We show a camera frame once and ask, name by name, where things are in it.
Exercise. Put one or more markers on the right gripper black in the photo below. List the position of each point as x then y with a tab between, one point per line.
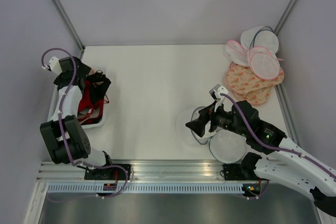
198	125

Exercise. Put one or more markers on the white mesh laundry bag blue trim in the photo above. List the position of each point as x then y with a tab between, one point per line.
226	147

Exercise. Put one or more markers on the red bra from bag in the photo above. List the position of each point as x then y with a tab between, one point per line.
91	106

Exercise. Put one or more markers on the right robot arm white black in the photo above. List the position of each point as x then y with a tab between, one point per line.
276	156

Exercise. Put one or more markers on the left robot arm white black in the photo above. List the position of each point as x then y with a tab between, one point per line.
66	140

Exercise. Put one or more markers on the right arm base black plate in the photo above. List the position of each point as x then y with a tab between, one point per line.
231	172

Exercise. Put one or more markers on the left arm base black plate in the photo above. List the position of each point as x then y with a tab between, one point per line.
116	173

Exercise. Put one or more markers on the floral orange laundry bag upper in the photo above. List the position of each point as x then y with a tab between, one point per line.
242	80

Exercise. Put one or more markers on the floral orange laundry bag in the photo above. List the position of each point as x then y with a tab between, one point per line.
242	80
257	97

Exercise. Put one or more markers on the floral orange laundry bag lower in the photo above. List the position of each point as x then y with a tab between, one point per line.
257	97

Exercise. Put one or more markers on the pink trimmed mesh bag back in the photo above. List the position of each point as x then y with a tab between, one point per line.
237	53

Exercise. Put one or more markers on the pink trimmed mesh bag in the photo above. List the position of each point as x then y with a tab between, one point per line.
237	53
264	63

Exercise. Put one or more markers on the pink trimmed mesh bag front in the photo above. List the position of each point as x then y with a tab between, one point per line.
264	63

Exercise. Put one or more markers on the white mesh bag blue zipper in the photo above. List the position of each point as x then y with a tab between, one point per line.
260	36

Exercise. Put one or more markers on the black bra in basket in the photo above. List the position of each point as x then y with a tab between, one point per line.
99	84

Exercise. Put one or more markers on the white plastic basket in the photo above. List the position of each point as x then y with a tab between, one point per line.
97	124

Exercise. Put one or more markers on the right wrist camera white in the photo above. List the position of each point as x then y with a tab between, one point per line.
218	94

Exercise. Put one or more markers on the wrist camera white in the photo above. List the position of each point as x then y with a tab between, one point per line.
53	66
218	94

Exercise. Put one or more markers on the aluminium rail front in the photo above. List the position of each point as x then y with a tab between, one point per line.
143	171

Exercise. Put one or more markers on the white slotted cable duct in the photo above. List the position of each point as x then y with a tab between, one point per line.
147	188

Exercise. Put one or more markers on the right aluminium frame post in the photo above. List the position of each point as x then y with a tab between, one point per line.
285	15

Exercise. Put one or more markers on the aluminium frame post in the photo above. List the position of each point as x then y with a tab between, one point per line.
66	20
285	15

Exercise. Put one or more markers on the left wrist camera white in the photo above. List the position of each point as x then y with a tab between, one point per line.
53	66

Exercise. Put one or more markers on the left aluminium frame post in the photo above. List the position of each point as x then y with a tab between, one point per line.
66	20

